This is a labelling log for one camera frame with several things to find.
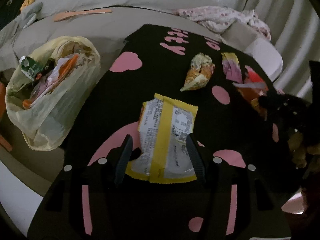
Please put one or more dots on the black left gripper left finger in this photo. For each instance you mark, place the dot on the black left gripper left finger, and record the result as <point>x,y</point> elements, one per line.
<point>128,153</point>

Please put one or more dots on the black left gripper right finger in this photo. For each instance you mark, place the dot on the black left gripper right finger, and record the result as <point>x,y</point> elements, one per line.
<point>192,148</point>

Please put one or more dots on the yellow white snack wrapper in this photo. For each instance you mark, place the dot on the yellow white snack wrapper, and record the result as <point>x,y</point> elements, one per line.
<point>163,128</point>

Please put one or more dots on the red white wrapper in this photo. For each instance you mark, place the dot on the red white wrapper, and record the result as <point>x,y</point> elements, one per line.
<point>252,89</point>

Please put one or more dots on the cream noodle packet wrapper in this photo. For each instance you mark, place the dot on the cream noodle packet wrapper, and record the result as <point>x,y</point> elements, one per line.
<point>200,72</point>

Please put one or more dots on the yellow plastic trash bag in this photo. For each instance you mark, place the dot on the yellow plastic trash bag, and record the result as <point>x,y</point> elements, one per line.
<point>50,117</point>

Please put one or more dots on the right hand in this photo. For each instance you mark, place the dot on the right hand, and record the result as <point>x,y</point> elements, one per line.
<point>305,150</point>

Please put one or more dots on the black pink table cloth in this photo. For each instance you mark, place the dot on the black pink table cloth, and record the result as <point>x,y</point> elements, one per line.
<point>245,174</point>

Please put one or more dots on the yellow pink wrapper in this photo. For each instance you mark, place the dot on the yellow pink wrapper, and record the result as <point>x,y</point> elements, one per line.
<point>231,67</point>

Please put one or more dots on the grey curtain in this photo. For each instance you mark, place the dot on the grey curtain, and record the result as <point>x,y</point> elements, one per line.
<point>294,26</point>

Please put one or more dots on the pink floral blanket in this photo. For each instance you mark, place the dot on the pink floral blanket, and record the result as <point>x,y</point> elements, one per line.
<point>219,19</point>

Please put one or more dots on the green white carton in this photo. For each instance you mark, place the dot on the green white carton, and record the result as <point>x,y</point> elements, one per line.
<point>30,68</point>

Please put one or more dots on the grey covered sofa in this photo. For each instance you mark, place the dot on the grey covered sofa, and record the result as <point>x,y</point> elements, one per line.
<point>107,32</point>

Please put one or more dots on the orange flat stick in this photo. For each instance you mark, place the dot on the orange flat stick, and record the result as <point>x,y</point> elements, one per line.
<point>65,15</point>

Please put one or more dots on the grey plush toy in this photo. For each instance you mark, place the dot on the grey plush toy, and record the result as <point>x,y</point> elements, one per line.
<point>29,14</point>

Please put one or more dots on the yellow plush toy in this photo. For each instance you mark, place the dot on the yellow plush toy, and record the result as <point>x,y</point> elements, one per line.
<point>26,3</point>

